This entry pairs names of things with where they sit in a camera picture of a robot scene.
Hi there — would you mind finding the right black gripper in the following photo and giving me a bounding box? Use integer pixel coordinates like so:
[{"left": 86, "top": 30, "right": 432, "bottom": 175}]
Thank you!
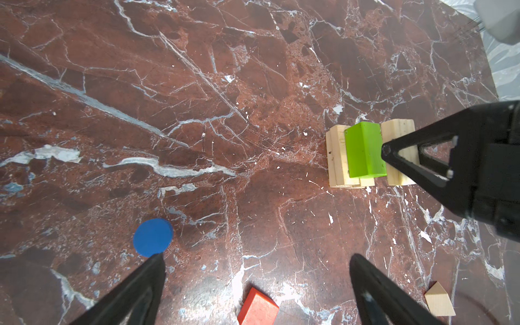
[{"left": 381, "top": 101, "right": 519, "bottom": 241}]

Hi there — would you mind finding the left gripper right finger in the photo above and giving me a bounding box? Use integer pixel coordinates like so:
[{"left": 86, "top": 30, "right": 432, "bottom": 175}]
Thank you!
[{"left": 349, "top": 253, "right": 442, "bottom": 324}]

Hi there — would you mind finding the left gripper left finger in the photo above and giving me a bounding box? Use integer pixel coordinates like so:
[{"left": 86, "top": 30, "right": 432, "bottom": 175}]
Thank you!
[{"left": 72, "top": 253, "right": 166, "bottom": 324}]

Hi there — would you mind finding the wood block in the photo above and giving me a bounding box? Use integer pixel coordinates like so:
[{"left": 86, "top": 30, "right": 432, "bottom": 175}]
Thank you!
[
  {"left": 326, "top": 125, "right": 375, "bottom": 188},
  {"left": 381, "top": 119, "right": 419, "bottom": 186}
]

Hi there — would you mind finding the small wood cube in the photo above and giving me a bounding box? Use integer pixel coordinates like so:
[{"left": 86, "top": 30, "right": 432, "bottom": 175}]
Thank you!
[{"left": 425, "top": 282, "right": 456, "bottom": 317}]

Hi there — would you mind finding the blue round block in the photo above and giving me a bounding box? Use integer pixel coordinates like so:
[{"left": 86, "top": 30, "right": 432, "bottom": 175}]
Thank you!
[{"left": 133, "top": 218, "right": 173, "bottom": 257}]

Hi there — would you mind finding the green block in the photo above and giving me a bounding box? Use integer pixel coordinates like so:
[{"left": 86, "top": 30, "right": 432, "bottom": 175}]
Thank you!
[{"left": 344, "top": 122, "right": 387, "bottom": 179}]

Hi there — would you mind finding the red block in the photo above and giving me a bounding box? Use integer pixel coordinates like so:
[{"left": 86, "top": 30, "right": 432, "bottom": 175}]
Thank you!
[{"left": 237, "top": 287, "right": 280, "bottom": 325}]

